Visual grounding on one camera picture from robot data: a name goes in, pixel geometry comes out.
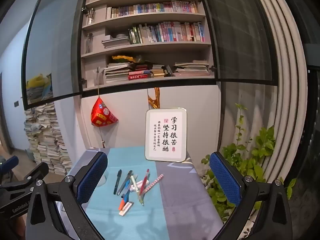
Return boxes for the yellow green toy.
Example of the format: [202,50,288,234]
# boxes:
[112,54,142,64]

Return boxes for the grey curtain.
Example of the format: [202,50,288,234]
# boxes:
[220,0,312,180]

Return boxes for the tall pile of papers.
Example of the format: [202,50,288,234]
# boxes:
[24,102,73,176]

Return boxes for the red gel pen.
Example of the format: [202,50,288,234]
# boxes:
[139,169,150,196]

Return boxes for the red pyramid hanging ornament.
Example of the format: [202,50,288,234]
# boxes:
[90,96,119,148]

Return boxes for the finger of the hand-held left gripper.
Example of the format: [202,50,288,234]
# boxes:
[24,162,49,181]
[0,156,19,178]

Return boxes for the glass bottle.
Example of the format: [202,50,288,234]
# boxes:
[85,33,94,53]

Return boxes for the black pen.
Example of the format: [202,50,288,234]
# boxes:
[113,169,123,195]

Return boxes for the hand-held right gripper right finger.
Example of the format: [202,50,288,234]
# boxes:
[209,151,292,240]

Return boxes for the framed calligraphy sign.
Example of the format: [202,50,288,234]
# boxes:
[144,108,188,162]

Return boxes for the grey bookshelf cabinet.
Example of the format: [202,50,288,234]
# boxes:
[80,0,218,91]

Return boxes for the gold medal with striped ribbon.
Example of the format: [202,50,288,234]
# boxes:
[147,87,161,109]

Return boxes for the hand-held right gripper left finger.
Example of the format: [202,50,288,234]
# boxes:
[25,151,108,240]

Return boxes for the stack of magazines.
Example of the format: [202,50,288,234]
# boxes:
[104,63,130,83]

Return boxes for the white eraser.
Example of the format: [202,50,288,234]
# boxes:
[118,202,134,216]

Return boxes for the pink striped pen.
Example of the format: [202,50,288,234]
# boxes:
[143,174,164,196]

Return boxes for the stack of red books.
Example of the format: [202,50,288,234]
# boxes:
[128,65,153,81]

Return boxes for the grey utility knife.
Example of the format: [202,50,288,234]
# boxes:
[117,170,133,193]

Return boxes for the stack of worn notebooks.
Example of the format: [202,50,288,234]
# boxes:
[173,60,210,77]

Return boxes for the row of pastel books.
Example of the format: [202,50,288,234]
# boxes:
[128,21,206,43]
[107,0,198,18]

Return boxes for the white green pen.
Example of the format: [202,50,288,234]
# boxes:
[130,174,141,193]

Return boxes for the green leafy plant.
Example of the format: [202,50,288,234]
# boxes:
[201,103,297,222]

